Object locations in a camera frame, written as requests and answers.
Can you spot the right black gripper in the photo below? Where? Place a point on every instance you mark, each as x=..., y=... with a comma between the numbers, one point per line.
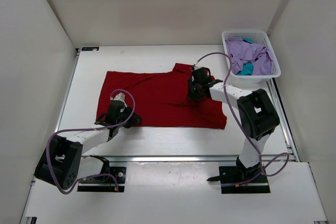
x=191, y=96

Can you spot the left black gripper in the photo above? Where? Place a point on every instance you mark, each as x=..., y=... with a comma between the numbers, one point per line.
x=134, y=120

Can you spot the red t shirt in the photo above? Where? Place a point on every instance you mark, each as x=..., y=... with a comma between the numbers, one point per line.
x=160, y=99

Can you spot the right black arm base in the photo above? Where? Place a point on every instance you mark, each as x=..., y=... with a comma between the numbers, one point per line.
x=241, y=180

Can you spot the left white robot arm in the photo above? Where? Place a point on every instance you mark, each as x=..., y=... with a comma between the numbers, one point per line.
x=62, y=164

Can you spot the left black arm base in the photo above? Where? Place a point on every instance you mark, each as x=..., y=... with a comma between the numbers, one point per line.
x=98, y=174

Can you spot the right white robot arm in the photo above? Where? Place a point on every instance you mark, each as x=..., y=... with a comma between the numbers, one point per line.
x=257, y=116

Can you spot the teal t shirt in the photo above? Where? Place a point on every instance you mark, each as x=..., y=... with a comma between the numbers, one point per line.
x=247, y=70

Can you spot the purple t shirt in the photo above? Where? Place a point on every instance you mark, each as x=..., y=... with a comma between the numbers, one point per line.
x=242, y=52

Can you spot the white plastic basket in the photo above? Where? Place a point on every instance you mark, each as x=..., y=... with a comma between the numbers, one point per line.
x=251, y=36

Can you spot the black label sticker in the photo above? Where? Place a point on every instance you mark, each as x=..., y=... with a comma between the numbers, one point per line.
x=90, y=48

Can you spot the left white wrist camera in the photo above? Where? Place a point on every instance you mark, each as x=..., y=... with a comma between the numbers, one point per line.
x=118, y=97

